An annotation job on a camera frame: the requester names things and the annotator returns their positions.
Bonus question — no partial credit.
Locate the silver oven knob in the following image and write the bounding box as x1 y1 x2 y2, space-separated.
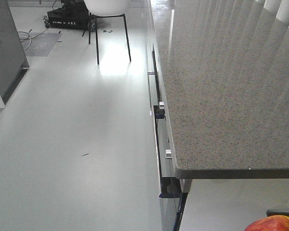
165 149 172 159
158 101 165 110

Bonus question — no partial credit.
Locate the built-in black oven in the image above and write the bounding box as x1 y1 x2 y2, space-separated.
152 105 182 199

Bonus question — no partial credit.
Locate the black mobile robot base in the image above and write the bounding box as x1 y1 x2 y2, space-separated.
43 0 96 31

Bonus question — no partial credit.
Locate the grey floor mat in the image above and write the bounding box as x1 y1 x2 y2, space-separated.
22 32 61 57

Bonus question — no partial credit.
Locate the grey kitchen island cabinet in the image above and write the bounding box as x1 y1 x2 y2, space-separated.
0 0 29 109

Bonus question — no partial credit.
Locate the red yellow apple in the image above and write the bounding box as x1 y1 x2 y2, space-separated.
245 215 289 231

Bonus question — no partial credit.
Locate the white shell chair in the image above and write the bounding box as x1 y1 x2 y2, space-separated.
84 0 131 64

